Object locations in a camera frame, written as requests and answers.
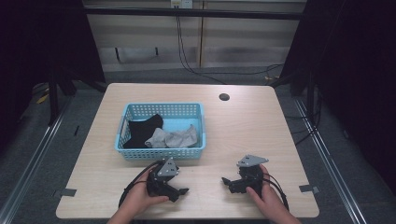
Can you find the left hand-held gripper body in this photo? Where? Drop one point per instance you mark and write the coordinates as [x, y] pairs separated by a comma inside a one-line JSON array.
[[158, 183]]

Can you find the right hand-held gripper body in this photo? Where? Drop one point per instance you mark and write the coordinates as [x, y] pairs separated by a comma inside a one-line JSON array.
[[251, 179]]

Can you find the person's left hand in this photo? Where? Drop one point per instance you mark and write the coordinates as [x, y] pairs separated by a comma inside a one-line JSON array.
[[137, 199]]

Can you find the person's right hand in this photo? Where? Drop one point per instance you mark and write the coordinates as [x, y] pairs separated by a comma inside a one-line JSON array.
[[271, 199]]

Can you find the grey sock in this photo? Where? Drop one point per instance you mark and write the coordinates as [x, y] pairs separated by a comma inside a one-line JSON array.
[[177, 138]]

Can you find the black sock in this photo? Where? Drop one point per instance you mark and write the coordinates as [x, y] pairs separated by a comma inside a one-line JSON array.
[[141, 130]]

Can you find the grey tape strip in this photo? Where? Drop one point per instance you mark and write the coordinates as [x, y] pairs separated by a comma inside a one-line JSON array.
[[308, 188], [67, 192]]

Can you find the blue plastic basket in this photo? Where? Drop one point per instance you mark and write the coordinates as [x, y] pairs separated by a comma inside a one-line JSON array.
[[186, 123]]

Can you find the black metal stand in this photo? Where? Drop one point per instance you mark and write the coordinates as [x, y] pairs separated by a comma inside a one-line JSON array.
[[310, 93], [53, 96]]

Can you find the dark curtain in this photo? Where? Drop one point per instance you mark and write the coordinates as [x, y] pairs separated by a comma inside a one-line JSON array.
[[40, 40], [358, 62]]

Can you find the metal floor rail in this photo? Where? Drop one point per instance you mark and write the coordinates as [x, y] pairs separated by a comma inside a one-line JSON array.
[[330, 165], [29, 165]]

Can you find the black horizontal frame bar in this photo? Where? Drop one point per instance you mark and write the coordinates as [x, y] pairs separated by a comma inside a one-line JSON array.
[[218, 13]]

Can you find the white wall power outlet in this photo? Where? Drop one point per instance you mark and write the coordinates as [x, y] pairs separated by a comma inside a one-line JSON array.
[[181, 3]]

